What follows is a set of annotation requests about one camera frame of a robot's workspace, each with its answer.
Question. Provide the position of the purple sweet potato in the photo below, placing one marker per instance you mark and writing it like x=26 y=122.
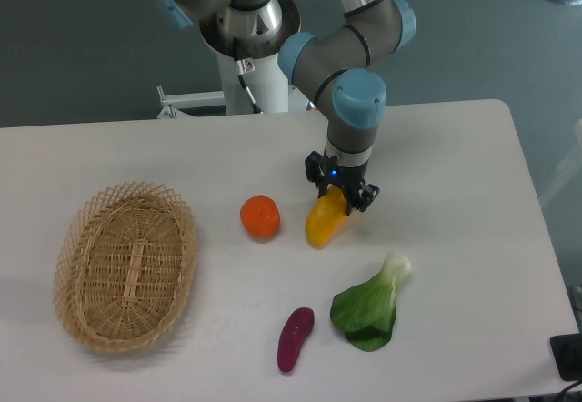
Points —
x=293 y=336

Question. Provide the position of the green bok choy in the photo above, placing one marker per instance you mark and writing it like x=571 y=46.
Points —
x=366 y=313

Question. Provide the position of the yellow mango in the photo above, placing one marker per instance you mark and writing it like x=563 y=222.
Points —
x=326 y=216

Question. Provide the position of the black device at table edge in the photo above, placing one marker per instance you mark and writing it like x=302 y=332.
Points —
x=566 y=350

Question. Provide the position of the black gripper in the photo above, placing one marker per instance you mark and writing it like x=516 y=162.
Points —
x=325 y=171

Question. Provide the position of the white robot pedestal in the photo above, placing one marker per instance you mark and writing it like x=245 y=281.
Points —
x=246 y=44

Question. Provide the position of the orange tangerine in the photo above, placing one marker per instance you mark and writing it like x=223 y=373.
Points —
x=260 y=217

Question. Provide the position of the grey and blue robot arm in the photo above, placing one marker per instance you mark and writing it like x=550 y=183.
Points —
x=333 y=72

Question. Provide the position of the woven wicker basket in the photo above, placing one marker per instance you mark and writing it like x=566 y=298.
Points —
x=126 y=267

